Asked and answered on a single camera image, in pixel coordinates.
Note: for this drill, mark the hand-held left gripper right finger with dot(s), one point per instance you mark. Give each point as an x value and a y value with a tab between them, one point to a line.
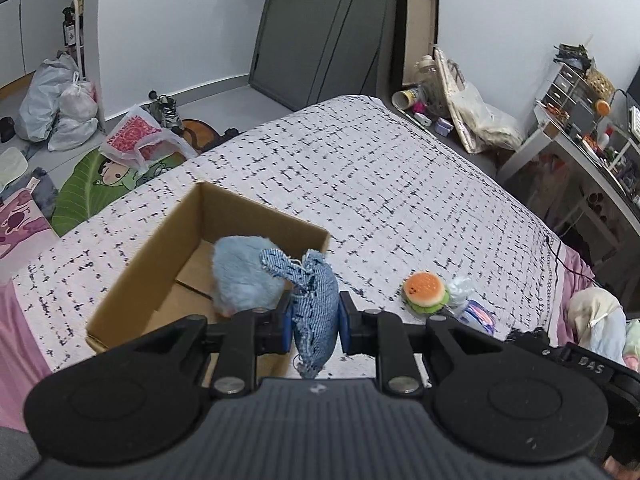
344	325

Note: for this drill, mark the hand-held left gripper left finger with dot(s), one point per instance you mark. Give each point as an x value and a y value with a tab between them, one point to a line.
286	327

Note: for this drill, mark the blue denim stuffed toy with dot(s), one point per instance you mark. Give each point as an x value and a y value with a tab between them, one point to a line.
312	310

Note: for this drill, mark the pale blue fluffy plush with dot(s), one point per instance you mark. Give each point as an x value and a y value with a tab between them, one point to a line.
242	277

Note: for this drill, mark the burger plush toy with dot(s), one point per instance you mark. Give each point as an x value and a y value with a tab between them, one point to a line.
425	292

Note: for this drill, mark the blue tissue packet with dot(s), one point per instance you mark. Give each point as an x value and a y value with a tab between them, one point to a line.
477	314

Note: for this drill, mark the pale crinkled plastic wrap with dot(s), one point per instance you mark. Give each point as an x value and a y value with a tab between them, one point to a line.
462	287

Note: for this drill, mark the brown cardboard box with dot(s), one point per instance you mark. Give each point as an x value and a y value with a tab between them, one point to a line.
150	280

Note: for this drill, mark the pastel quilt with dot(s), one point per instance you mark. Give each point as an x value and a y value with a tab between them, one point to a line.
597	320

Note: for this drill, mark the white black-patterned bedspread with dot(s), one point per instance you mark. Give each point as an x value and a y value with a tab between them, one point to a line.
375	175

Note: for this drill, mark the white desk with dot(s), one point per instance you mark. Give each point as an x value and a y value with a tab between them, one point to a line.
565	160

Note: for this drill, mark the small lilac box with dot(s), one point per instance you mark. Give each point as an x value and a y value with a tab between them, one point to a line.
443	127

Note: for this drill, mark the white cardboard tube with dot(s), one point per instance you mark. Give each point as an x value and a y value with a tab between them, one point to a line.
406	98

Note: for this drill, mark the green cartoon rug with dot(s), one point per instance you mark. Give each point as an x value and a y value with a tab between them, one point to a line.
95	185

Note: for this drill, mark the red and white plastic bag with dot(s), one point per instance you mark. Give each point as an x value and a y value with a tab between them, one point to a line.
137	137

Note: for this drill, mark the pair of grey sneakers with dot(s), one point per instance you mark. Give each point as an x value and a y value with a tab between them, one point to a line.
167	110

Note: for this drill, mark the white keyboard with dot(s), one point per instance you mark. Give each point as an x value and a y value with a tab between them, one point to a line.
634	121

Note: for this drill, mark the cream tote bag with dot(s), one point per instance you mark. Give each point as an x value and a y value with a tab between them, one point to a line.
475	110

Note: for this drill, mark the orange round toy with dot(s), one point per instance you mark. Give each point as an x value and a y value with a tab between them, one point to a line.
602	106

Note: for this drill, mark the pink bed sheet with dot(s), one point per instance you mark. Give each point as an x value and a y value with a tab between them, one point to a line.
22	350

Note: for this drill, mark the clear plastic jar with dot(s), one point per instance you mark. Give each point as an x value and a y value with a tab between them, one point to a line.
425	70

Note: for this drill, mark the grey drawer organiser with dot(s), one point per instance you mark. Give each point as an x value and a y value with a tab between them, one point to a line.
562	87

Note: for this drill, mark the woven basket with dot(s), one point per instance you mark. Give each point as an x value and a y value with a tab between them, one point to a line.
599	81

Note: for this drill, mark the pink patterned rug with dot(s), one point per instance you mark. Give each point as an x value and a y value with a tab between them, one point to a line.
20	222

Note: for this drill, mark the grey door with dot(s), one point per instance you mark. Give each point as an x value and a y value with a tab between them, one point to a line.
320	30

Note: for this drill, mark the person's grey pants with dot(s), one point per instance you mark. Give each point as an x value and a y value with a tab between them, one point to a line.
15	452

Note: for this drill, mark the grey plastic bag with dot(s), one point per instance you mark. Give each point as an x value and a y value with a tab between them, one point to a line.
42	95

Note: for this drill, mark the dark spray bottle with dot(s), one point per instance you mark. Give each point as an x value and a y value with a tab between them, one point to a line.
68	25

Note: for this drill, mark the white cabinet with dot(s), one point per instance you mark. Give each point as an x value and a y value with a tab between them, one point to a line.
30	25

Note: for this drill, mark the large dark picture frame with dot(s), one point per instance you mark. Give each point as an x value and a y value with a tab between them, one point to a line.
415	25

